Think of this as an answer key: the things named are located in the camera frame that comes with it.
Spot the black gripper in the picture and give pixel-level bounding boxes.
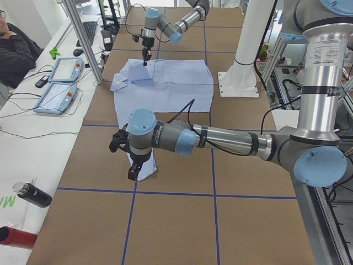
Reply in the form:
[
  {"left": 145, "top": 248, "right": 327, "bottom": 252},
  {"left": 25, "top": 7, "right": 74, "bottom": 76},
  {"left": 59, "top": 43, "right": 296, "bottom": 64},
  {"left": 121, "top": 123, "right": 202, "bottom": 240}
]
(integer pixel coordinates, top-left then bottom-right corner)
[
  {"left": 127, "top": 152, "right": 151, "bottom": 181},
  {"left": 142, "top": 36, "right": 154, "bottom": 66}
]

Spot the blue striped button shirt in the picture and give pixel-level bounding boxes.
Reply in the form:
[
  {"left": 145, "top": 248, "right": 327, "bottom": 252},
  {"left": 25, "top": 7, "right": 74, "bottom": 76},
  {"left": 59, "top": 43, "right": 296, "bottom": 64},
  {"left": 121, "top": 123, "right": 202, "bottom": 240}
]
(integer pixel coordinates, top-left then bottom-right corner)
[{"left": 110, "top": 59, "right": 213, "bottom": 181}]

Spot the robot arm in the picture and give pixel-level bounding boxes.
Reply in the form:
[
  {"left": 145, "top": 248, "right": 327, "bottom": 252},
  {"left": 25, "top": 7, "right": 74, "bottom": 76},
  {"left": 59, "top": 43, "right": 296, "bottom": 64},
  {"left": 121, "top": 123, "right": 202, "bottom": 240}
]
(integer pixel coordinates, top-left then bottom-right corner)
[
  {"left": 140, "top": 0, "right": 210, "bottom": 66},
  {"left": 137, "top": 8, "right": 296, "bottom": 199}
]

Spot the black keyboard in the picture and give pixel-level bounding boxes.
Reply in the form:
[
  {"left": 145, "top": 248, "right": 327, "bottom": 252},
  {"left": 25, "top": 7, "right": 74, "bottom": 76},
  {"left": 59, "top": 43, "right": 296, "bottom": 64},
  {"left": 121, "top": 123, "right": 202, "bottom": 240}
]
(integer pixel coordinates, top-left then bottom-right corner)
[{"left": 82, "top": 21, "right": 97, "bottom": 45}]

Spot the black computer mouse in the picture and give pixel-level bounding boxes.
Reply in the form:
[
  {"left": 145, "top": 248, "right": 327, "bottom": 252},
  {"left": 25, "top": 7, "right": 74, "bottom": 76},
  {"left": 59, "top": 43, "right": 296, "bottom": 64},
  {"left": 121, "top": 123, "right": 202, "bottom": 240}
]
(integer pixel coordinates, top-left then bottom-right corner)
[{"left": 73, "top": 49, "right": 84, "bottom": 57}]

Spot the upper teach pendant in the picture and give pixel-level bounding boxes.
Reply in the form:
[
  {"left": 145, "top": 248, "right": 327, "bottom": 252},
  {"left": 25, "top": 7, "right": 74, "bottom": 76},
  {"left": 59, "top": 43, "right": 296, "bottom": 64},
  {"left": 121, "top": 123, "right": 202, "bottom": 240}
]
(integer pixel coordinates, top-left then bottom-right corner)
[{"left": 48, "top": 57, "right": 84, "bottom": 83}]

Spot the teach pendant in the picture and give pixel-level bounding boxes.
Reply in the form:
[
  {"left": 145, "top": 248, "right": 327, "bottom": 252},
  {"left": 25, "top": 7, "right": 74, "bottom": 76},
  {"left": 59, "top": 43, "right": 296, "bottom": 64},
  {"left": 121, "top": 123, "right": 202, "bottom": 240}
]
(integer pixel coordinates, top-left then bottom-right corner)
[
  {"left": 34, "top": 82, "right": 77, "bottom": 115},
  {"left": 48, "top": 57, "right": 84, "bottom": 83}
]

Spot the green plastic clip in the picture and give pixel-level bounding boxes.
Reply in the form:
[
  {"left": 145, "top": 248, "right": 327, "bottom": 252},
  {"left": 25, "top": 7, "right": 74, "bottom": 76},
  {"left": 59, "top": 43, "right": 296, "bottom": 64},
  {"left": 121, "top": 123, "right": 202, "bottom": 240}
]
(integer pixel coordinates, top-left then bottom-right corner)
[{"left": 49, "top": 47, "right": 61, "bottom": 60}]

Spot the lower teach pendant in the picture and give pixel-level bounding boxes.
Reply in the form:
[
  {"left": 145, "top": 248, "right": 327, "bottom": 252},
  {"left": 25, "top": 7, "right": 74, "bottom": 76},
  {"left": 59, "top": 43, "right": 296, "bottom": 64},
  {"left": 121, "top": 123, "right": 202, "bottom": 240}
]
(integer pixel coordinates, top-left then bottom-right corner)
[{"left": 34, "top": 82, "right": 77, "bottom": 115}]

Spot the black water bottle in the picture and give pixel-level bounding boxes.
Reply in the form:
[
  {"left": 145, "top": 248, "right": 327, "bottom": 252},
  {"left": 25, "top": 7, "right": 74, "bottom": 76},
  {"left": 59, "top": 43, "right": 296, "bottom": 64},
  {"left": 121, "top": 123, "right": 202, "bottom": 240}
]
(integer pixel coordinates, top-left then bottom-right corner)
[{"left": 13, "top": 182, "right": 52, "bottom": 208}]

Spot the black mobile phone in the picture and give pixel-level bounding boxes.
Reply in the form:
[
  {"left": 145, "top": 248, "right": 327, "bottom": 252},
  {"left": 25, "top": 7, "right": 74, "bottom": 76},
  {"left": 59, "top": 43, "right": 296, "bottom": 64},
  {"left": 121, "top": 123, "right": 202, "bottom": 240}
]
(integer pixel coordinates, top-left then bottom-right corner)
[{"left": 35, "top": 76, "right": 49, "bottom": 88}]

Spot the seated person in black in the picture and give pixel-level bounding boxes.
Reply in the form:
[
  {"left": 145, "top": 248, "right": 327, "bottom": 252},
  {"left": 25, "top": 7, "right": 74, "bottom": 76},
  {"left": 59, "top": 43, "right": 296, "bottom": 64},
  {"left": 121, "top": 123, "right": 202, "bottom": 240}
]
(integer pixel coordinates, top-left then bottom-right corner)
[{"left": 0, "top": 10, "right": 43, "bottom": 89}]

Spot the red cylinder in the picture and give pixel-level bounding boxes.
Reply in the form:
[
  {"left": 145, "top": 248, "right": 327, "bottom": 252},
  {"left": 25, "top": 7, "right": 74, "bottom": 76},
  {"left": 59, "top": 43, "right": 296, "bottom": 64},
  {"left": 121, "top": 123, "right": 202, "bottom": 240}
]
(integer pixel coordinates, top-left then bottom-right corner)
[{"left": 1, "top": 226, "right": 38, "bottom": 250}]

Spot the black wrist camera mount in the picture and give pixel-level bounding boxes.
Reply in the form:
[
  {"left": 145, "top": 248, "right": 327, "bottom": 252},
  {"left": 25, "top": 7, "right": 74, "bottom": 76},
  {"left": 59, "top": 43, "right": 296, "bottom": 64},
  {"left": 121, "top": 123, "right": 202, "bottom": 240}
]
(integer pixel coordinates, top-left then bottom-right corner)
[{"left": 109, "top": 124, "right": 130, "bottom": 153}]

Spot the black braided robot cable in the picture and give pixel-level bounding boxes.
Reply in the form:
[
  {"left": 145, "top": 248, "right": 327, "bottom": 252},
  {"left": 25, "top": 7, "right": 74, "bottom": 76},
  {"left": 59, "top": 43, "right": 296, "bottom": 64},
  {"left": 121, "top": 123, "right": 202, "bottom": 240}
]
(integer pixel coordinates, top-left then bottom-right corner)
[{"left": 165, "top": 98, "right": 265, "bottom": 157}]

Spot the aluminium frame post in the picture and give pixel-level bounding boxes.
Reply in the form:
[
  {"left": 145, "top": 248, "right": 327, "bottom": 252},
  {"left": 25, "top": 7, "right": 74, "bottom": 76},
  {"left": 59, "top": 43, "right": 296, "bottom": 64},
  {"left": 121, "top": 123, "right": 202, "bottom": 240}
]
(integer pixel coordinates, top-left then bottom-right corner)
[{"left": 62, "top": 0, "right": 103, "bottom": 84}]

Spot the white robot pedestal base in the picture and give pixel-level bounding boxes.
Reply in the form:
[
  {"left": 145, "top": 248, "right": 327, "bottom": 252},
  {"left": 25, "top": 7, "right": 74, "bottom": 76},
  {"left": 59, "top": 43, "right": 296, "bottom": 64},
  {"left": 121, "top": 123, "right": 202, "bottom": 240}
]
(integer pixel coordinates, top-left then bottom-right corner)
[{"left": 218, "top": 0, "right": 276, "bottom": 98}]

